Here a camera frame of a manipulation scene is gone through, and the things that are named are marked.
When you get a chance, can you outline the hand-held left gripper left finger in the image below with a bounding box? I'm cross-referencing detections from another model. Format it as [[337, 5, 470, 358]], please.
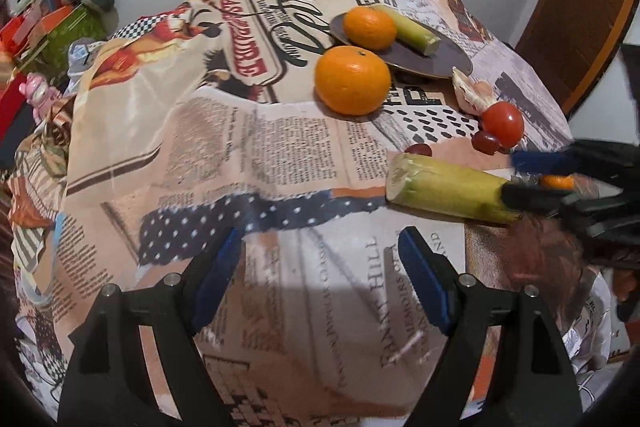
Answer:
[[57, 226, 246, 427]]

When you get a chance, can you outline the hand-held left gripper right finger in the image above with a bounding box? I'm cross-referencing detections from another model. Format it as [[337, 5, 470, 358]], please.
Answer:
[[397, 226, 586, 427]]

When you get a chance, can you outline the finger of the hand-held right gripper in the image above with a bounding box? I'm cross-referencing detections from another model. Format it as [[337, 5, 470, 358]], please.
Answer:
[[511, 138, 640, 188], [500, 183, 591, 215]]

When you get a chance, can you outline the small mandarin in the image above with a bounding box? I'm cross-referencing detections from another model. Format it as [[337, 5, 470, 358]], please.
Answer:
[[540, 174, 577, 190]]

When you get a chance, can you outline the red tomato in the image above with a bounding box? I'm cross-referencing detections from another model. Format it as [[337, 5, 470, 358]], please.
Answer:
[[481, 102, 526, 148]]

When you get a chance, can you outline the long yellow-green corn piece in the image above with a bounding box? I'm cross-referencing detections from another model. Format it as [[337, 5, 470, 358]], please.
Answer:
[[385, 152, 523, 225]]

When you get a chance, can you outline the dark brown plate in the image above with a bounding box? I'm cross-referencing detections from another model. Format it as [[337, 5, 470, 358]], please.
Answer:
[[329, 11, 474, 80]]

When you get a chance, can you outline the large orange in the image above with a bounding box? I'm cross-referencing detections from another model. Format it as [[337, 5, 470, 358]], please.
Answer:
[[314, 45, 392, 116]]

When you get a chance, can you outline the newspaper print tablecloth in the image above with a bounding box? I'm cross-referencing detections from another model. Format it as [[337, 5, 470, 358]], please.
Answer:
[[10, 0, 616, 427]]

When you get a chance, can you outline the brown wooden door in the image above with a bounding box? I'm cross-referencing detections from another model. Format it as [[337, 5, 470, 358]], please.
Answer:
[[515, 0, 640, 118]]

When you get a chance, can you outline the short yellow-green corn piece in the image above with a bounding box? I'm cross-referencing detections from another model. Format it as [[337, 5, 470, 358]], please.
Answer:
[[372, 5, 442, 56]]

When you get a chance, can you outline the medium orange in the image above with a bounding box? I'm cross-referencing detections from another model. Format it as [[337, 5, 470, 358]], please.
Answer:
[[343, 6, 397, 51]]

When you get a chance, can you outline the pink toy figure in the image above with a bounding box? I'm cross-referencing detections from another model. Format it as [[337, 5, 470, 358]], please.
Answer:
[[22, 73, 63, 122]]

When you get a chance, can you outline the white blue patterned cloth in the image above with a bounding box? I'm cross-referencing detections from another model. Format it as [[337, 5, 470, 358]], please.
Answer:
[[66, 38, 106, 80]]

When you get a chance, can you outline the green patterned box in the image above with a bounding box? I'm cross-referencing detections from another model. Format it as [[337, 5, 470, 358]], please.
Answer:
[[20, 4, 108, 68]]

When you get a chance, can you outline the red orange box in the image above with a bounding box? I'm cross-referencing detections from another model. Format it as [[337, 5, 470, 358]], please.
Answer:
[[0, 2, 76, 58]]

